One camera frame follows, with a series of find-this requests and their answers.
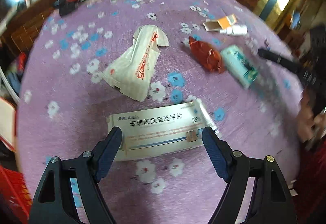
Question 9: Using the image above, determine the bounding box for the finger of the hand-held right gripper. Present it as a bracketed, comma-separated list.
[257, 48, 305, 77]

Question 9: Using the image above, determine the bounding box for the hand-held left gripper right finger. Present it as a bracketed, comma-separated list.
[202, 127, 297, 224]

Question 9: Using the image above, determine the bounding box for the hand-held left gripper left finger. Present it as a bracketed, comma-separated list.
[29, 126, 123, 224]

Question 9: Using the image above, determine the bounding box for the white medicine box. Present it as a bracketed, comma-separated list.
[106, 98, 220, 162]

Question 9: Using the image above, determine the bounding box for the orange box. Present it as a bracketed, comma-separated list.
[203, 14, 238, 33]

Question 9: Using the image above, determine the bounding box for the red brown snack wrapper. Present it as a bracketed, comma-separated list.
[188, 36, 227, 73]

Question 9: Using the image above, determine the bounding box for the white orange print plastic bag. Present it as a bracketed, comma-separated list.
[101, 25, 170, 101]

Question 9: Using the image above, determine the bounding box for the red plastic basket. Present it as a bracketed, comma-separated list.
[0, 165, 29, 224]

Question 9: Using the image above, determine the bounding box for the person's right hand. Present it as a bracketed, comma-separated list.
[297, 92, 326, 144]

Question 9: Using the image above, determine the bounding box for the purple floral tablecloth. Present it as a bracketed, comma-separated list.
[15, 0, 306, 224]

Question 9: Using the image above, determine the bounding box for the white spray bottle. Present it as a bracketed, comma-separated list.
[219, 25, 248, 36]

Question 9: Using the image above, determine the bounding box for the dark red garment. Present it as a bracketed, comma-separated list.
[290, 135, 326, 217]

